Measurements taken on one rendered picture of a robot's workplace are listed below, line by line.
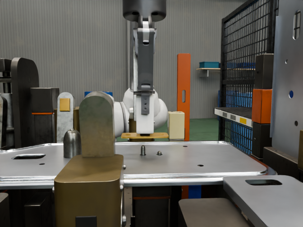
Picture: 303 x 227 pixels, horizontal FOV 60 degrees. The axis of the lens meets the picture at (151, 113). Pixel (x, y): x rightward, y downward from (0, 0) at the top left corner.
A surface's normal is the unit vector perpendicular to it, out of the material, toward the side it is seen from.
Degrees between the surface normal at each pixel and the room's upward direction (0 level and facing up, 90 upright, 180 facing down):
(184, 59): 90
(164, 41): 90
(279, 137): 90
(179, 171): 0
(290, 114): 90
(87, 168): 0
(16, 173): 0
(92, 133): 102
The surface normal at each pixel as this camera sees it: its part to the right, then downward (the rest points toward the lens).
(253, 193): 0.00, -0.99
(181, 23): 0.22, 0.11
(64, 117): 0.06, -0.10
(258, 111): -1.00, 0.00
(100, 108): 0.06, 0.31
